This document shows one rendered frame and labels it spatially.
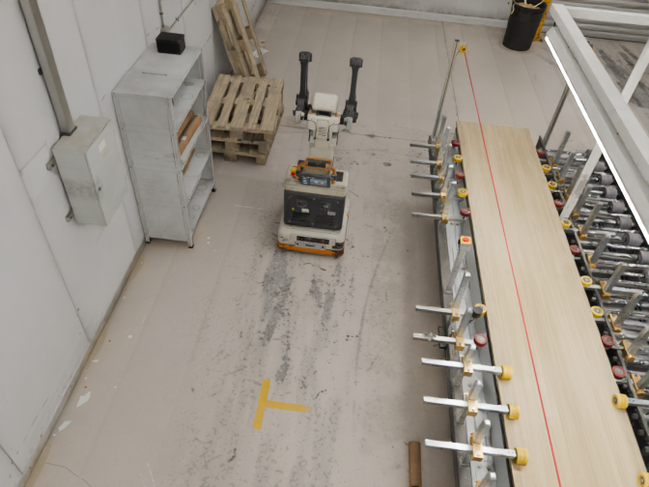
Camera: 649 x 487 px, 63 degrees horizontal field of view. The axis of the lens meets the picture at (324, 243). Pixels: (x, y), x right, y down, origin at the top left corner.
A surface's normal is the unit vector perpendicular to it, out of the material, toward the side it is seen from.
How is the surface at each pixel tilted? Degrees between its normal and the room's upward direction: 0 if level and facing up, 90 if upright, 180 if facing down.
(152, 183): 90
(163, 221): 90
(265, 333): 0
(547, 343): 0
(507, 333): 0
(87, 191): 90
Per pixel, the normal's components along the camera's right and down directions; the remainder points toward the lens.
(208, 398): 0.07, -0.72
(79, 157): -0.10, 0.69
